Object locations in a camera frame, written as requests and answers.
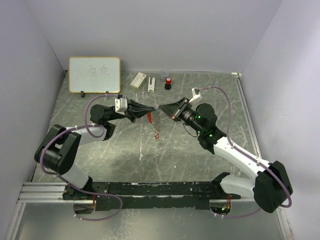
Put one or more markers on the grey keyring holder red handle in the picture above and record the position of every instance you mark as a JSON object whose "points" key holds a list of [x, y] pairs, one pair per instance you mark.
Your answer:
{"points": [[154, 120]]}

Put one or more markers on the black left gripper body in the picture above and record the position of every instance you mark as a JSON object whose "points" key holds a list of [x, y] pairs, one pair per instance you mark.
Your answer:
{"points": [[116, 115]]}

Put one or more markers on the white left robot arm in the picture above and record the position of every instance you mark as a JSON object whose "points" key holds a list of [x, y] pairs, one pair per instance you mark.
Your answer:
{"points": [[57, 152]]}

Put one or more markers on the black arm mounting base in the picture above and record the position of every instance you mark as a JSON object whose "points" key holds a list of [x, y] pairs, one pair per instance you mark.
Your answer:
{"points": [[149, 195]]}

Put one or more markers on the red and black stamp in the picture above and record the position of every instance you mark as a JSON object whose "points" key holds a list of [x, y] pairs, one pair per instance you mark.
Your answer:
{"points": [[168, 83]]}

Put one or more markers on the clear plastic cup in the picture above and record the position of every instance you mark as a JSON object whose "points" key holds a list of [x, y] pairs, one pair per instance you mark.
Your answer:
{"points": [[164, 74]]}

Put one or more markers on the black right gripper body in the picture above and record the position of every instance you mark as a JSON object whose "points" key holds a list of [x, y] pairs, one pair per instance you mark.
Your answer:
{"points": [[188, 115]]}

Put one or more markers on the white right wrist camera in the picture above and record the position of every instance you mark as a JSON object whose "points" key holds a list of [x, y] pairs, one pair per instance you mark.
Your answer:
{"points": [[196, 96]]}

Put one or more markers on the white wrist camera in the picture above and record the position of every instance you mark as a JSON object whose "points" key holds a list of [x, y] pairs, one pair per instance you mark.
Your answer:
{"points": [[196, 96], [121, 104]]}

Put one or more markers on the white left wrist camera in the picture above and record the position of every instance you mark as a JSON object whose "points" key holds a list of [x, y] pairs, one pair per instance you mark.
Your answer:
{"points": [[121, 104]]}

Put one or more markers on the white and green carton box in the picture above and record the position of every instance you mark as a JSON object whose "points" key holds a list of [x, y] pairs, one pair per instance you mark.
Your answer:
{"points": [[138, 80]]}

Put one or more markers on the small whiteboard with yellow frame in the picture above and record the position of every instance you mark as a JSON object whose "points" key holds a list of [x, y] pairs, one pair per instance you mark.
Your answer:
{"points": [[93, 74]]}

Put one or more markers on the white stapler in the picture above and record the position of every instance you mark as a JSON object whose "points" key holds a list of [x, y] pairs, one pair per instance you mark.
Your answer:
{"points": [[151, 84]]}

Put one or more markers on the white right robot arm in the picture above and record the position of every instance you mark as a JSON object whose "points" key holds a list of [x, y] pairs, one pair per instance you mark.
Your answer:
{"points": [[267, 183]]}

